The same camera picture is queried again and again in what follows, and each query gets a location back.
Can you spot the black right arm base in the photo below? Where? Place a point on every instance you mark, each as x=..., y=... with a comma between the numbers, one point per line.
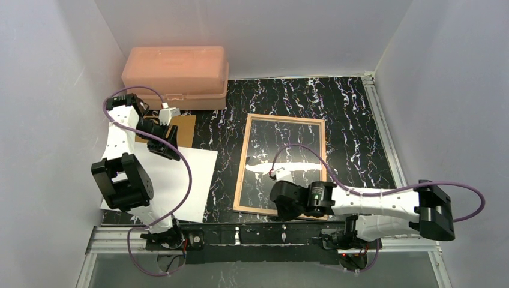
x=337, y=239

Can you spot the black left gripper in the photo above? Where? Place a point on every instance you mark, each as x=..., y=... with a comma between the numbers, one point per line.
x=170, y=140

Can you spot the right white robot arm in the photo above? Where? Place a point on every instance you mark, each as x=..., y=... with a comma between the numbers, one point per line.
x=371, y=213

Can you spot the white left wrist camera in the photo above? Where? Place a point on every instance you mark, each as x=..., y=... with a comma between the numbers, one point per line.
x=167, y=113

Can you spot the aluminium right side rail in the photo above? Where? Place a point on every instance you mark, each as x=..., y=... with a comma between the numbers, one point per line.
x=387, y=143

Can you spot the aluminium rail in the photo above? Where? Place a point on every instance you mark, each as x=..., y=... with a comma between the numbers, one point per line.
x=115, y=239
x=387, y=143

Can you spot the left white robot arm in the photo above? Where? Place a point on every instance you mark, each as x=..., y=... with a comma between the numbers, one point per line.
x=119, y=175

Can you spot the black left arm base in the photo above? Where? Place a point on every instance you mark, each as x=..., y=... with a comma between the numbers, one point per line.
x=177, y=238

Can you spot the pink plastic storage box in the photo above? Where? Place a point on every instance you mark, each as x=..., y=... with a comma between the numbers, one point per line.
x=187, y=77

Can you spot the light wooden picture frame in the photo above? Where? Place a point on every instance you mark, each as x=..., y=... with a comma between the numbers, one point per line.
x=282, y=167

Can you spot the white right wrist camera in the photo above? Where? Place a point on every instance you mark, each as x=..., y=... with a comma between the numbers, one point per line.
x=281, y=174

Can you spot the white-backed printed photo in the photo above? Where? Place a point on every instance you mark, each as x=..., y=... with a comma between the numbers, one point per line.
x=170, y=180

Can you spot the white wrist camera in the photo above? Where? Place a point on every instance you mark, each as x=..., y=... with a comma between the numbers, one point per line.
x=281, y=174
x=167, y=113

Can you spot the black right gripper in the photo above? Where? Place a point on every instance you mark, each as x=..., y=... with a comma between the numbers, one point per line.
x=284, y=197

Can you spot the aluminium front rail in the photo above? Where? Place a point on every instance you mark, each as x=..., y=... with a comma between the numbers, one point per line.
x=115, y=239

